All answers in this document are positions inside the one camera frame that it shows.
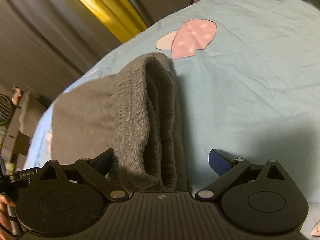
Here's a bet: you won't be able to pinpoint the black round fan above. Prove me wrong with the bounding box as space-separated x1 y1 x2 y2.
0 94 14 125

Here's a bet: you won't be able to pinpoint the light blue printed bedsheet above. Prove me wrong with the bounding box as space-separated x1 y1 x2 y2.
22 0 320 240

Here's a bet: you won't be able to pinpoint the pink toy on shelf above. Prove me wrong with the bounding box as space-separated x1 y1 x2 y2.
12 85 24 105

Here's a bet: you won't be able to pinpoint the person's left hand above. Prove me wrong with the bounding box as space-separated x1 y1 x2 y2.
0 194 16 240

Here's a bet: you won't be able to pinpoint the grey curtain left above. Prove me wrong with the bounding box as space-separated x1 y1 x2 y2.
1 0 120 105

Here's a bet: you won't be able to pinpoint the grey sweatpants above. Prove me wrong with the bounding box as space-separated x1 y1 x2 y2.
51 53 188 192

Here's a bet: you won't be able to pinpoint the white cloud-shaped chair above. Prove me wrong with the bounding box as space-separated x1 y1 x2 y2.
18 93 46 138

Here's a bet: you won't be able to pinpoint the yellow curtain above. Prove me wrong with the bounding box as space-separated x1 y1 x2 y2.
79 0 147 43

